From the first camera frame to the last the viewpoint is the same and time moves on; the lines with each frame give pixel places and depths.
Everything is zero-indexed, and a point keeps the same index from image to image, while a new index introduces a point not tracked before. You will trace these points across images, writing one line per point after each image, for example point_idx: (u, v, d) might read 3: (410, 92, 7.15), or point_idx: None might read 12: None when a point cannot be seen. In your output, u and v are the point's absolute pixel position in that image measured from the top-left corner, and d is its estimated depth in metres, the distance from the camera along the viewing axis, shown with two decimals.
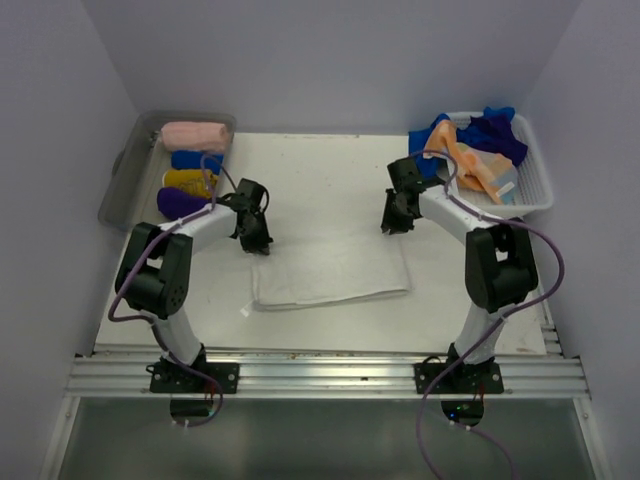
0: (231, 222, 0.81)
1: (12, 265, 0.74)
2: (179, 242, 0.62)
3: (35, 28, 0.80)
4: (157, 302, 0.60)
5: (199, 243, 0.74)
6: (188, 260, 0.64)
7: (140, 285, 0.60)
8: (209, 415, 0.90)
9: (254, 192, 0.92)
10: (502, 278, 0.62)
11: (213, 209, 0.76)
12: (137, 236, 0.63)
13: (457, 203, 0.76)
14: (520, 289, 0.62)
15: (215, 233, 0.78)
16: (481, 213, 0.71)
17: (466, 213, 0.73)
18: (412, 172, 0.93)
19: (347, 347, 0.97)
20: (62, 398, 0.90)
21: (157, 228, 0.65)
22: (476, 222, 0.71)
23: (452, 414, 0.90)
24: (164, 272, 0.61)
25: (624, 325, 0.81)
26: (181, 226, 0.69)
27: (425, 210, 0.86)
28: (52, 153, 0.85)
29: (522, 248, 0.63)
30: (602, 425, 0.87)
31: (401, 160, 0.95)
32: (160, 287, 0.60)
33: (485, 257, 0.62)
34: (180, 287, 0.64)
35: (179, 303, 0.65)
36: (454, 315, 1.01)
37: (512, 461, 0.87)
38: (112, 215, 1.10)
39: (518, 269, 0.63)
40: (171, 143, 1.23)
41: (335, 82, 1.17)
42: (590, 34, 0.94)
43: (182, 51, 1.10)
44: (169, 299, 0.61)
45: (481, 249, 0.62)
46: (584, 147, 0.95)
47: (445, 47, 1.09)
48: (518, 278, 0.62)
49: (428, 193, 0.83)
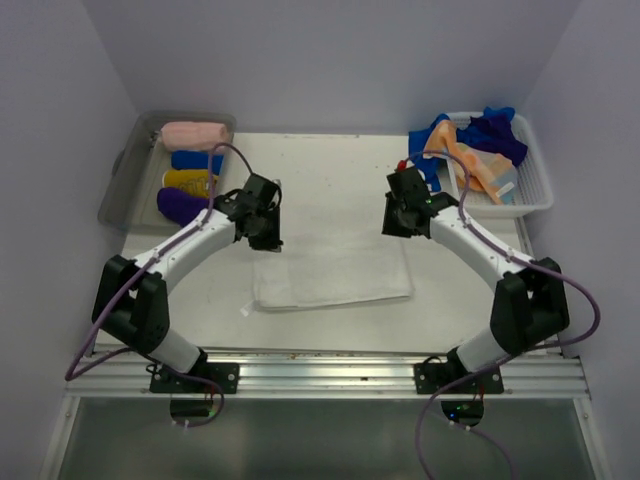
0: (230, 231, 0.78)
1: (10, 263, 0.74)
2: (148, 288, 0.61)
3: (35, 28, 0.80)
4: (133, 341, 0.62)
5: (183, 269, 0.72)
6: (163, 299, 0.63)
7: (115, 324, 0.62)
8: (209, 415, 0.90)
9: (263, 191, 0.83)
10: (534, 325, 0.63)
11: (203, 224, 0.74)
12: (110, 271, 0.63)
13: (480, 237, 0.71)
14: (549, 332, 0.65)
15: (204, 251, 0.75)
16: (510, 253, 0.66)
17: (492, 250, 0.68)
18: (417, 185, 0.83)
19: (347, 346, 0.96)
20: (62, 398, 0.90)
21: (132, 264, 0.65)
22: (505, 264, 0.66)
23: (452, 414, 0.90)
24: (136, 314, 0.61)
25: (625, 326, 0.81)
26: (159, 260, 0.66)
27: (440, 236, 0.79)
28: (52, 154, 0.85)
29: (555, 293, 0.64)
30: (603, 425, 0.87)
31: (405, 171, 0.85)
32: (134, 328, 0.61)
33: (521, 308, 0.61)
34: (158, 325, 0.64)
35: (162, 337, 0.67)
36: (454, 316, 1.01)
37: (511, 460, 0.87)
38: (112, 215, 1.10)
39: (549, 312, 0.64)
40: (171, 143, 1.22)
41: (335, 82, 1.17)
42: (589, 34, 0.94)
43: (182, 52, 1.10)
44: (144, 338, 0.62)
45: (514, 299, 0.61)
46: (584, 147, 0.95)
47: (445, 46, 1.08)
48: (548, 324, 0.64)
49: (442, 218, 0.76)
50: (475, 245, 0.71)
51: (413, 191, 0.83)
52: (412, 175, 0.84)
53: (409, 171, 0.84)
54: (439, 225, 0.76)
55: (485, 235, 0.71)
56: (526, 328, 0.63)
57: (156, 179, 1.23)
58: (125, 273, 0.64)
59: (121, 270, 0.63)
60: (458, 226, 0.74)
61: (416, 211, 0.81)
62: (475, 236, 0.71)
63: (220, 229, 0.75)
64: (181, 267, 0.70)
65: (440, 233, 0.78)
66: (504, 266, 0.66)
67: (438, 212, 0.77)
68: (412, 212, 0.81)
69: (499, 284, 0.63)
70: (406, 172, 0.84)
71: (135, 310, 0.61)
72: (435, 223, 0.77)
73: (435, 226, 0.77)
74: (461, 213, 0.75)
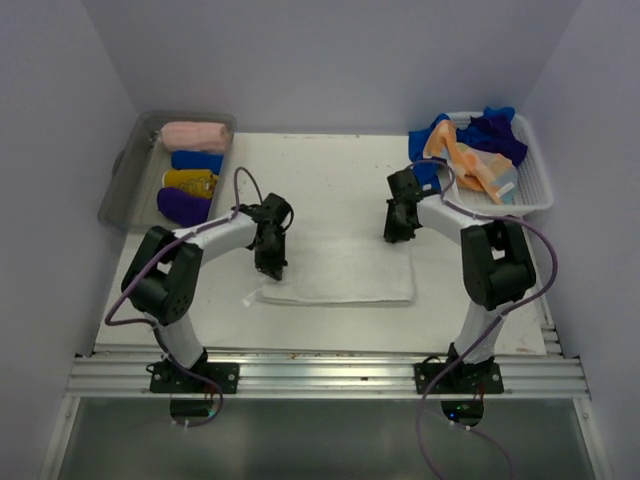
0: (251, 233, 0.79)
1: (11, 264, 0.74)
2: (189, 254, 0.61)
3: (35, 28, 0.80)
4: (159, 309, 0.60)
5: (212, 252, 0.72)
6: (196, 271, 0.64)
7: (144, 290, 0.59)
8: (209, 415, 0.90)
9: (279, 207, 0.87)
10: (498, 273, 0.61)
11: (233, 216, 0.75)
12: (150, 239, 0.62)
13: (451, 206, 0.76)
14: (518, 285, 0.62)
15: (230, 244, 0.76)
16: (475, 213, 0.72)
17: (460, 215, 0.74)
18: (412, 183, 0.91)
19: (347, 346, 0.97)
20: (62, 398, 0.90)
21: (171, 234, 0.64)
22: (471, 222, 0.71)
23: (452, 414, 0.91)
24: (170, 281, 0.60)
25: (625, 325, 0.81)
26: (195, 235, 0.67)
27: (427, 223, 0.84)
28: (51, 154, 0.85)
29: (518, 245, 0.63)
30: (602, 425, 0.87)
31: (401, 171, 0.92)
32: (164, 296, 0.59)
33: (481, 253, 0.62)
34: (184, 297, 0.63)
35: (183, 312, 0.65)
36: (454, 316, 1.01)
37: (511, 460, 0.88)
38: (112, 215, 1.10)
39: (514, 265, 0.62)
40: (171, 143, 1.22)
41: (335, 82, 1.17)
42: (589, 34, 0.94)
43: (183, 53, 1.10)
44: (171, 307, 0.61)
45: (473, 246, 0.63)
46: (584, 147, 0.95)
47: (445, 47, 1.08)
48: (515, 275, 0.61)
49: (426, 201, 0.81)
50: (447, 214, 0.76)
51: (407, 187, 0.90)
52: (408, 175, 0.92)
53: (406, 171, 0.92)
54: (422, 207, 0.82)
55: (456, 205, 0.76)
56: (489, 274, 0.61)
57: (156, 179, 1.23)
58: (162, 243, 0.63)
59: (160, 238, 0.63)
60: (437, 204, 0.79)
61: (408, 203, 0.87)
62: (447, 206, 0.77)
63: (247, 227, 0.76)
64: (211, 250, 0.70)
65: (425, 216, 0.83)
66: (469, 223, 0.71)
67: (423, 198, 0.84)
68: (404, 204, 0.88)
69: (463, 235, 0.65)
70: (402, 171, 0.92)
71: (171, 277, 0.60)
72: (420, 210, 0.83)
73: (420, 212, 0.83)
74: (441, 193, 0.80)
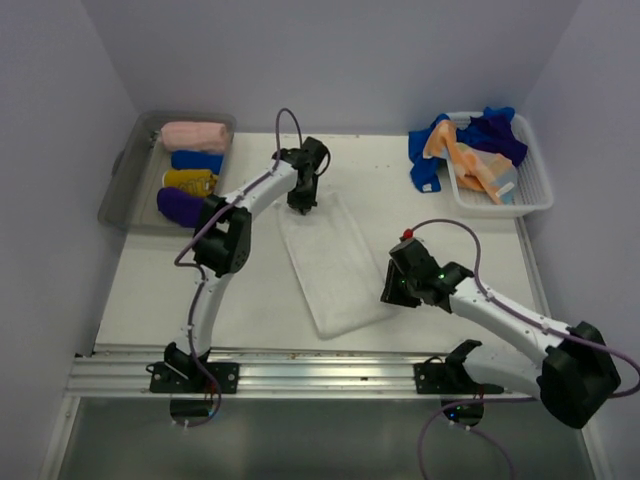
0: (291, 180, 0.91)
1: (10, 263, 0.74)
2: (241, 218, 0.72)
3: (34, 27, 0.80)
4: (224, 263, 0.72)
5: (261, 206, 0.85)
6: (249, 231, 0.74)
7: (210, 248, 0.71)
8: (209, 415, 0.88)
9: (317, 149, 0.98)
10: (591, 397, 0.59)
11: (273, 171, 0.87)
12: (207, 208, 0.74)
13: (510, 310, 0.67)
14: (606, 398, 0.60)
15: (273, 196, 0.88)
16: (545, 325, 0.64)
17: (525, 324, 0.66)
18: (424, 256, 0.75)
19: (347, 346, 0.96)
20: (62, 397, 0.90)
21: (223, 201, 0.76)
22: (543, 338, 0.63)
23: (452, 414, 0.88)
24: (229, 239, 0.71)
25: (626, 325, 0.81)
26: (243, 198, 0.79)
27: (463, 312, 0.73)
28: (51, 153, 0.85)
29: (602, 360, 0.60)
30: (602, 425, 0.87)
31: (407, 242, 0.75)
32: (226, 251, 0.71)
33: (576, 386, 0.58)
34: (243, 252, 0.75)
35: (242, 263, 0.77)
36: (455, 316, 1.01)
37: (512, 462, 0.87)
38: (112, 215, 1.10)
39: (601, 378, 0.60)
40: (171, 143, 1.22)
41: (335, 83, 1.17)
42: (589, 34, 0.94)
43: (183, 53, 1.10)
44: (233, 259, 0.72)
45: (566, 381, 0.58)
46: (584, 147, 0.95)
47: (446, 47, 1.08)
48: (604, 391, 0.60)
49: (462, 295, 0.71)
50: (505, 318, 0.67)
51: (422, 266, 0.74)
52: (416, 246, 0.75)
53: (412, 243, 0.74)
54: (459, 301, 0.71)
55: (510, 306, 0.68)
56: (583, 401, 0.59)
57: (156, 179, 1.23)
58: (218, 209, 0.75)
59: (216, 206, 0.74)
60: (482, 301, 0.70)
61: (432, 289, 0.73)
62: (503, 310, 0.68)
63: (286, 178, 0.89)
64: (258, 205, 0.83)
65: (464, 310, 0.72)
66: (543, 341, 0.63)
67: (456, 288, 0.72)
68: (428, 291, 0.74)
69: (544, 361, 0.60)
70: (408, 244, 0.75)
71: (230, 235, 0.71)
72: (454, 300, 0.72)
73: (455, 304, 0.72)
74: (481, 287, 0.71)
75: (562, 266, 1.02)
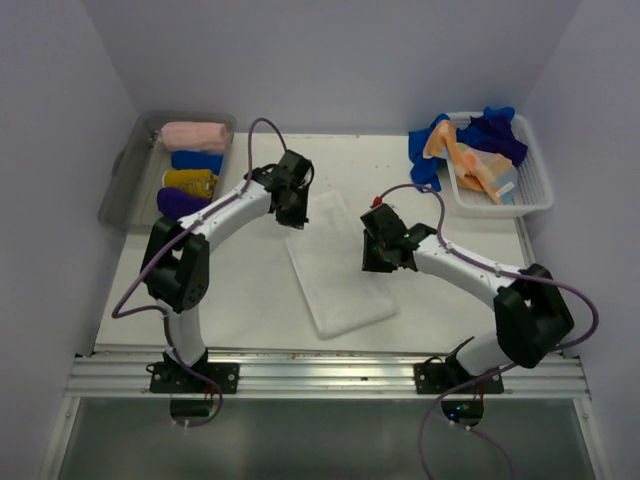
0: (263, 203, 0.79)
1: (11, 264, 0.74)
2: (195, 246, 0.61)
3: (35, 28, 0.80)
4: (175, 297, 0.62)
5: (224, 232, 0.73)
6: (206, 260, 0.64)
7: (160, 280, 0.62)
8: (209, 415, 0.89)
9: (297, 166, 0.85)
10: (541, 333, 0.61)
11: (240, 193, 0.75)
12: (158, 232, 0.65)
13: (465, 258, 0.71)
14: (557, 338, 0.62)
15: (240, 222, 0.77)
16: (497, 267, 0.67)
17: (479, 268, 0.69)
18: (393, 220, 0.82)
19: (347, 346, 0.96)
20: (62, 398, 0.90)
21: (178, 225, 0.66)
22: (495, 279, 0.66)
23: (452, 414, 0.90)
24: (181, 269, 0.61)
25: (625, 325, 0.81)
26: (202, 223, 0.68)
27: (427, 268, 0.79)
28: (52, 153, 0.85)
29: (552, 297, 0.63)
30: (602, 425, 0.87)
31: (377, 207, 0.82)
32: (177, 284, 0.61)
33: (523, 321, 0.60)
34: (199, 284, 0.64)
35: (201, 295, 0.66)
36: (455, 315, 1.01)
37: (512, 462, 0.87)
38: (112, 215, 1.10)
39: (552, 317, 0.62)
40: (171, 143, 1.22)
41: (335, 83, 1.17)
42: (589, 34, 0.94)
43: (183, 53, 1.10)
44: (186, 293, 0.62)
45: (515, 316, 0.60)
46: (584, 147, 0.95)
47: (446, 46, 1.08)
48: (555, 329, 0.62)
49: (424, 249, 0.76)
50: (462, 267, 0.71)
51: (390, 228, 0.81)
52: (385, 211, 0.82)
53: (382, 207, 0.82)
54: (422, 256, 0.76)
55: (466, 255, 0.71)
56: (533, 339, 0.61)
57: (156, 179, 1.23)
58: (171, 235, 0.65)
59: (168, 231, 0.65)
60: (441, 252, 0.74)
61: (398, 248, 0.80)
62: (458, 258, 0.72)
63: (258, 199, 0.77)
64: (222, 230, 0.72)
65: (426, 265, 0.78)
66: (495, 282, 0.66)
67: (418, 244, 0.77)
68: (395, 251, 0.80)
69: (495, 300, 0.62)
70: (378, 208, 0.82)
71: (181, 265, 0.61)
72: (418, 256, 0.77)
73: (419, 258, 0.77)
74: (441, 239, 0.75)
75: (562, 266, 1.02)
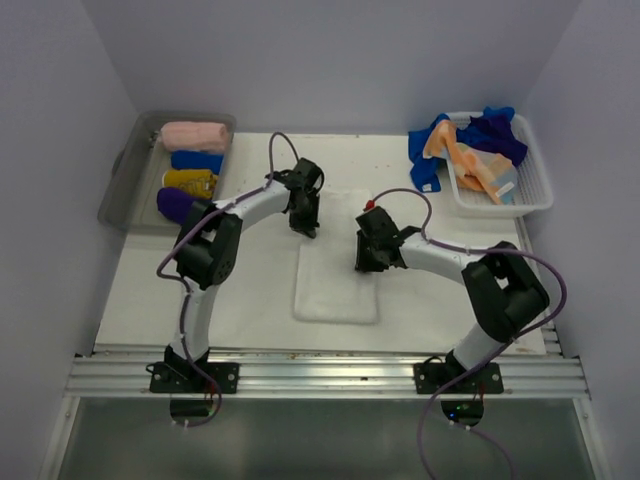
0: (283, 200, 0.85)
1: (10, 264, 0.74)
2: (231, 224, 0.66)
3: (34, 28, 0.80)
4: (206, 272, 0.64)
5: (251, 219, 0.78)
6: (237, 240, 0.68)
7: (192, 256, 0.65)
8: (209, 415, 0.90)
9: (311, 172, 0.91)
10: (511, 304, 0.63)
11: (267, 186, 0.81)
12: (196, 211, 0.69)
13: (441, 245, 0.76)
14: (532, 311, 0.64)
15: (264, 213, 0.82)
16: (468, 248, 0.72)
17: (453, 251, 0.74)
18: (385, 222, 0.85)
19: (346, 346, 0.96)
20: (62, 398, 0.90)
21: (213, 206, 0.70)
22: (467, 258, 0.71)
23: (452, 414, 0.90)
24: (215, 246, 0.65)
25: (625, 325, 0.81)
26: (234, 206, 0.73)
27: (415, 263, 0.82)
28: (51, 154, 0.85)
29: (523, 271, 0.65)
30: (602, 425, 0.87)
31: (371, 210, 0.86)
32: (210, 260, 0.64)
33: (489, 290, 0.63)
34: (228, 262, 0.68)
35: (226, 275, 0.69)
36: (456, 316, 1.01)
37: (512, 461, 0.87)
38: (112, 215, 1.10)
39: (524, 290, 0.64)
40: (171, 143, 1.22)
41: (335, 83, 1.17)
42: (589, 34, 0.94)
43: (183, 52, 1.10)
44: (217, 270, 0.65)
45: (482, 286, 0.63)
46: (584, 147, 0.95)
47: (445, 46, 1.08)
48: (527, 301, 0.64)
49: (407, 243, 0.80)
50: (439, 254, 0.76)
51: (382, 229, 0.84)
52: (379, 213, 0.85)
53: (375, 210, 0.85)
54: (407, 249, 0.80)
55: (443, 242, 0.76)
56: (505, 309, 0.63)
57: (156, 179, 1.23)
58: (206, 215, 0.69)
59: (205, 210, 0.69)
60: (422, 243, 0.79)
61: (389, 248, 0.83)
62: (437, 246, 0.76)
63: (280, 195, 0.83)
64: (250, 216, 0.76)
65: (413, 259, 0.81)
66: (466, 260, 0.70)
67: (405, 241, 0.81)
68: (386, 250, 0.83)
69: (465, 274, 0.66)
70: (372, 210, 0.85)
71: (216, 243, 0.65)
72: (405, 252, 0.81)
73: (406, 255, 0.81)
74: (422, 232, 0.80)
75: (562, 266, 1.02)
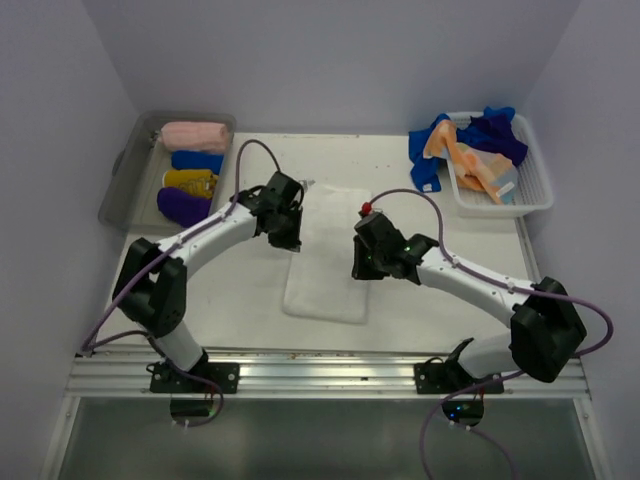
0: (250, 225, 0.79)
1: (9, 263, 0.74)
2: (171, 271, 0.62)
3: (34, 28, 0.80)
4: (148, 323, 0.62)
5: (205, 257, 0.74)
6: (182, 286, 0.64)
7: (134, 304, 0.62)
8: (209, 415, 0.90)
9: (286, 189, 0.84)
10: (556, 348, 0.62)
11: (225, 216, 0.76)
12: (135, 253, 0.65)
13: (475, 273, 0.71)
14: (572, 350, 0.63)
15: (224, 244, 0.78)
16: (510, 283, 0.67)
17: (492, 285, 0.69)
18: (390, 231, 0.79)
19: (347, 346, 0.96)
20: (62, 398, 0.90)
21: (155, 248, 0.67)
22: (509, 296, 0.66)
23: (452, 414, 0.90)
24: (155, 296, 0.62)
25: (625, 325, 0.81)
26: (181, 246, 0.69)
27: (431, 281, 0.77)
28: (52, 153, 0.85)
29: (566, 310, 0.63)
30: (602, 425, 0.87)
31: (372, 219, 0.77)
32: (151, 311, 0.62)
33: (541, 339, 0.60)
34: (175, 310, 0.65)
35: (177, 320, 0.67)
36: (458, 315, 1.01)
37: (511, 461, 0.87)
38: (112, 215, 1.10)
39: (566, 331, 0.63)
40: (171, 143, 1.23)
41: (335, 83, 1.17)
42: (589, 34, 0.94)
43: (183, 53, 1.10)
44: (161, 320, 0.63)
45: (533, 334, 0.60)
46: (585, 147, 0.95)
47: (446, 46, 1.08)
48: (569, 343, 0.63)
49: (428, 262, 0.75)
50: (470, 282, 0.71)
51: (388, 240, 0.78)
52: (380, 222, 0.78)
53: (378, 218, 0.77)
54: (426, 270, 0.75)
55: (478, 271, 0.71)
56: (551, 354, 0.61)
57: (157, 179, 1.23)
58: (148, 255, 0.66)
59: (145, 253, 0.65)
60: (448, 267, 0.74)
61: (399, 261, 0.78)
62: (470, 274, 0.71)
63: (242, 223, 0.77)
64: (202, 254, 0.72)
65: (431, 279, 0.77)
66: (510, 299, 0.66)
67: (422, 259, 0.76)
68: (396, 264, 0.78)
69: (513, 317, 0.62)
70: (373, 219, 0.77)
71: (155, 292, 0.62)
72: (423, 271, 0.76)
73: (423, 273, 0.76)
74: (446, 254, 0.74)
75: (562, 266, 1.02)
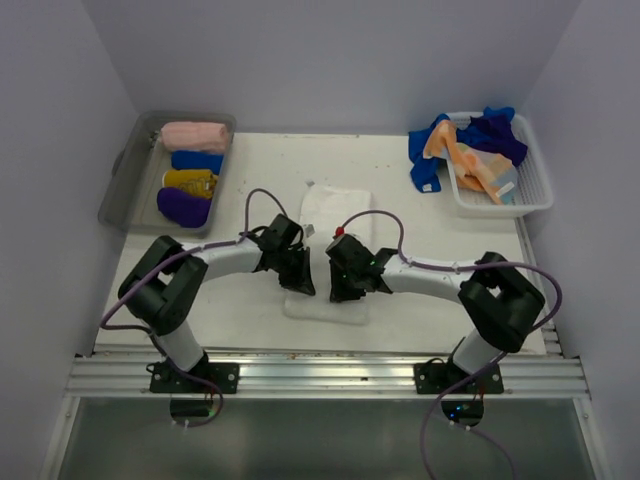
0: (252, 260, 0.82)
1: (9, 263, 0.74)
2: (193, 267, 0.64)
3: (34, 28, 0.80)
4: (152, 319, 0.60)
5: (214, 271, 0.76)
6: (195, 286, 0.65)
7: (141, 298, 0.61)
8: (209, 415, 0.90)
9: (288, 230, 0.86)
10: (514, 314, 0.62)
11: (239, 241, 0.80)
12: (158, 248, 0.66)
13: (426, 264, 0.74)
14: (533, 314, 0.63)
15: (229, 267, 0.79)
16: (455, 265, 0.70)
17: (441, 271, 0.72)
18: (358, 250, 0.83)
19: (347, 347, 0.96)
20: (62, 398, 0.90)
21: (179, 246, 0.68)
22: (457, 276, 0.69)
23: (452, 414, 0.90)
24: (168, 291, 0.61)
25: (626, 325, 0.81)
26: (201, 251, 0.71)
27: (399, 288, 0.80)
28: (51, 154, 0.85)
29: (515, 278, 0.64)
30: (603, 426, 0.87)
31: (341, 240, 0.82)
32: (160, 305, 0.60)
33: (493, 307, 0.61)
34: (180, 311, 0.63)
35: (177, 325, 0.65)
36: (458, 316, 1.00)
37: (511, 461, 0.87)
38: (111, 215, 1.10)
39: (521, 297, 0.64)
40: (171, 143, 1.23)
41: (335, 83, 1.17)
42: (589, 34, 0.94)
43: (183, 53, 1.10)
44: (166, 319, 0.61)
45: (482, 305, 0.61)
46: (585, 147, 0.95)
47: (445, 46, 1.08)
48: (528, 307, 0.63)
49: (389, 269, 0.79)
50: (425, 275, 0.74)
51: (357, 257, 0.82)
52: (349, 242, 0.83)
53: (346, 238, 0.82)
54: (391, 276, 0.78)
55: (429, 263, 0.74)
56: (509, 322, 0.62)
57: (156, 179, 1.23)
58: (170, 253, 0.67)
59: (168, 248, 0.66)
60: (405, 267, 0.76)
61: (368, 275, 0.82)
62: (421, 268, 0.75)
63: (249, 254, 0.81)
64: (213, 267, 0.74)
65: (396, 284, 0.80)
66: (457, 279, 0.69)
67: (384, 268, 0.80)
68: (366, 279, 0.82)
69: (461, 296, 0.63)
70: (341, 240, 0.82)
71: (169, 287, 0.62)
72: (388, 278, 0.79)
73: (389, 281, 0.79)
74: (401, 256, 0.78)
75: (562, 266, 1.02)
